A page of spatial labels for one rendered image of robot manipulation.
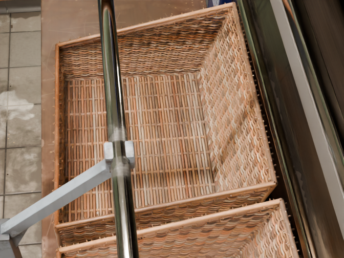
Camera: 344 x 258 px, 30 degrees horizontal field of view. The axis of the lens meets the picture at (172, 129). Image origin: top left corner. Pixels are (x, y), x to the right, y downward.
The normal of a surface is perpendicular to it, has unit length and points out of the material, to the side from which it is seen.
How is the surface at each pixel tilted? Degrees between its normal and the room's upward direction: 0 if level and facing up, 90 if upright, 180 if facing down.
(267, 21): 70
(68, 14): 0
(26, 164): 0
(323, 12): 10
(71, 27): 0
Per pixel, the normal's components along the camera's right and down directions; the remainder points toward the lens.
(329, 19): 0.22, -0.59
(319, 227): -0.92, -0.13
